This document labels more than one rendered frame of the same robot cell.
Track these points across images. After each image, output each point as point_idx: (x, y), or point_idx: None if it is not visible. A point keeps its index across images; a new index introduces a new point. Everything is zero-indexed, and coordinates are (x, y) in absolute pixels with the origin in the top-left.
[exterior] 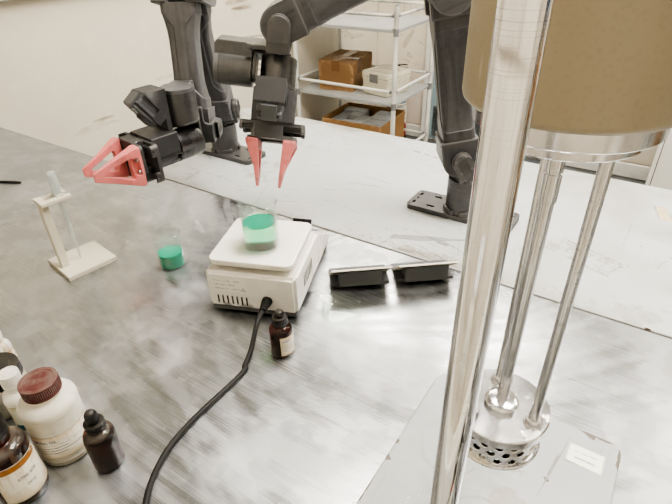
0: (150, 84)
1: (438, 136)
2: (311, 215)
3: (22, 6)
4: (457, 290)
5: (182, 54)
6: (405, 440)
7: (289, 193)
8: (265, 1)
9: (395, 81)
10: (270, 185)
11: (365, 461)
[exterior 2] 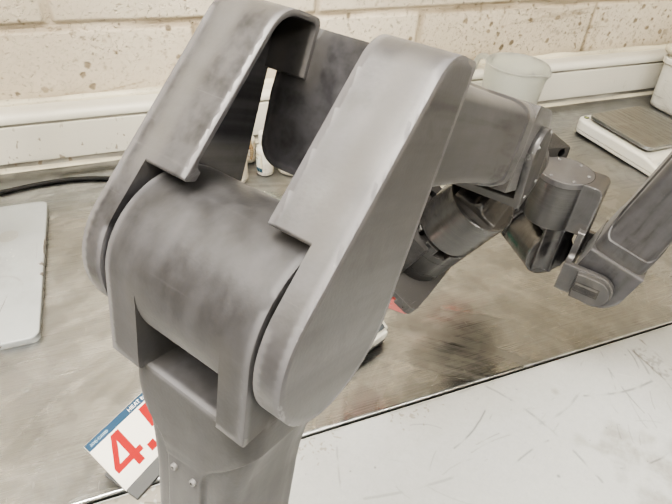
0: (568, 147)
1: None
2: (405, 428)
3: None
4: (84, 456)
5: (660, 165)
6: (35, 277)
7: (504, 445)
8: None
9: None
10: (553, 437)
11: (59, 261)
